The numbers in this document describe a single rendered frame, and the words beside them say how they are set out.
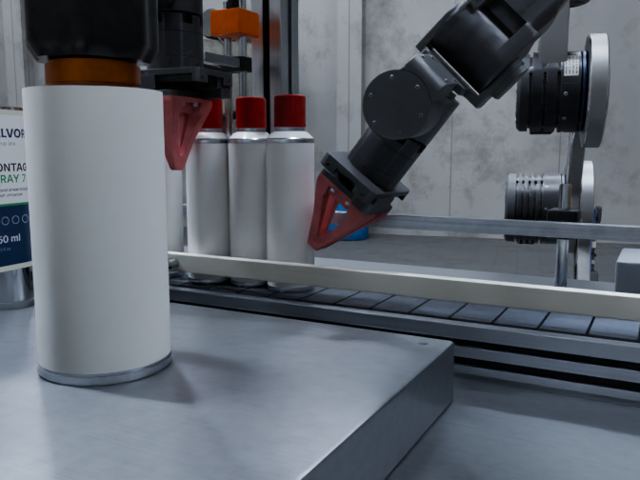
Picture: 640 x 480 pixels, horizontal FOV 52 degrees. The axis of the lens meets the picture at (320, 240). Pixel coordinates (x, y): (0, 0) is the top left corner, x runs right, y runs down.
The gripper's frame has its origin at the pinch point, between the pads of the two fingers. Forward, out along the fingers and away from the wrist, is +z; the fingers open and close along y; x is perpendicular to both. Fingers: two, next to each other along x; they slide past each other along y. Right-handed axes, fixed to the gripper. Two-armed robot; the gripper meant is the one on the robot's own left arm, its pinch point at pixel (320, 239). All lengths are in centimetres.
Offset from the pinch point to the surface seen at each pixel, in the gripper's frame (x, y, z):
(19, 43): -704, -585, 333
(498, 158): -110, -712, 64
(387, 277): 8.9, 4.6, -3.7
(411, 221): 5.8, -2.9, -7.3
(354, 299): 7.2, 1.7, 1.4
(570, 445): 27.9, 15.3, -7.9
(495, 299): 17.4, 4.7, -9.1
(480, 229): 11.6, -2.8, -11.3
